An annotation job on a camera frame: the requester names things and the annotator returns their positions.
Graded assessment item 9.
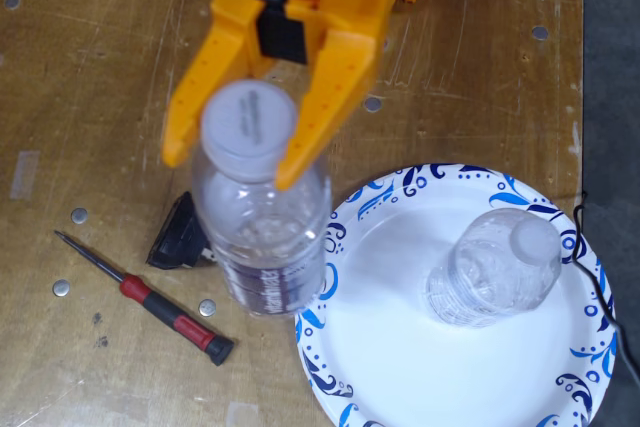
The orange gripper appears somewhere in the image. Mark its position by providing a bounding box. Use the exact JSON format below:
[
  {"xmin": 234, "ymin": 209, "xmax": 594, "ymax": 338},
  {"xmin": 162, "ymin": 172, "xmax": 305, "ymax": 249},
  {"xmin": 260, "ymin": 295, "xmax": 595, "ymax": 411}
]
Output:
[{"xmin": 161, "ymin": 0, "xmax": 407, "ymax": 192}]

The clear vitamin water bottle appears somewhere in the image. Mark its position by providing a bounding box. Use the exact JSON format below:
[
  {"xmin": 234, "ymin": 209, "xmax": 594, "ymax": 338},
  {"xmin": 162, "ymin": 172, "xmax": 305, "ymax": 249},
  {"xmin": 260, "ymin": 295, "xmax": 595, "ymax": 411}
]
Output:
[{"xmin": 191, "ymin": 79, "xmax": 334, "ymax": 318}]

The clear ribbed water bottle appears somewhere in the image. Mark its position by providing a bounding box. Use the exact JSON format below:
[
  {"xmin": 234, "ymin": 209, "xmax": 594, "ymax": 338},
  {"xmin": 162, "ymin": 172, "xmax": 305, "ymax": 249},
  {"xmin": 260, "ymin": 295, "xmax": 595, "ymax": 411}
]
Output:
[{"xmin": 425, "ymin": 207, "xmax": 564, "ymax": 329}]

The white blue-patterned paper plate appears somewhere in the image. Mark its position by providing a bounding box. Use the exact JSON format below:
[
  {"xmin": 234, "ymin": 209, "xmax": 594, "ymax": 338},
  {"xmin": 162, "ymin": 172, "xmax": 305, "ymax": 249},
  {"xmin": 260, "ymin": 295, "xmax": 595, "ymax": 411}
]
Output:
[{"xmin": 293, "ymin": 162, "xmax": 619, "ymax": 427}]

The black power plug adapter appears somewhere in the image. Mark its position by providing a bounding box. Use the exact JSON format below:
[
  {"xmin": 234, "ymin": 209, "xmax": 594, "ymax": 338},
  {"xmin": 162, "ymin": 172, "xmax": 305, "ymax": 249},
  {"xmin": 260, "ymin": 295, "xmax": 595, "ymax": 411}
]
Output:
[{"xmin": 145, "ymin": 191, "xmax": 214, "ymax": 270}]

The red black screwdriver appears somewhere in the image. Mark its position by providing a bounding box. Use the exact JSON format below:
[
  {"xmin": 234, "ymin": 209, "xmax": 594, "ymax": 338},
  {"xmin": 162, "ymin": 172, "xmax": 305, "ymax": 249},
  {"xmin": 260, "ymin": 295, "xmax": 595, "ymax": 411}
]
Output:
[{"xmin": 53, "ymin": 229, "xmax": 235, "ymax": 367}]

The clear tape strip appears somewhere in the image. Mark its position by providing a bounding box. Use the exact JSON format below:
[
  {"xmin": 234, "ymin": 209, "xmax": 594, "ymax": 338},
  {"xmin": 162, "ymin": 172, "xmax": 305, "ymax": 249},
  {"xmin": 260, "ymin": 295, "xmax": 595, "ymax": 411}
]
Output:
[
  {"xmin": 225, "ymin": 400, "xmax": 260, "ymax": 427},
  {"xmin": 9, "ymin": 150, "xmax": 41, "ymax": 201}
]

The thin black cable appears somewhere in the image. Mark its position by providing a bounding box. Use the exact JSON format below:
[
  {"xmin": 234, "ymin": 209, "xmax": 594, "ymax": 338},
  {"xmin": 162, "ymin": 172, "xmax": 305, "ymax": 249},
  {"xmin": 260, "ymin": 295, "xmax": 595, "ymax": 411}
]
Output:
[{"xmin": 569, "ymin": 191, "xmax": 640, "ymax": 383}]

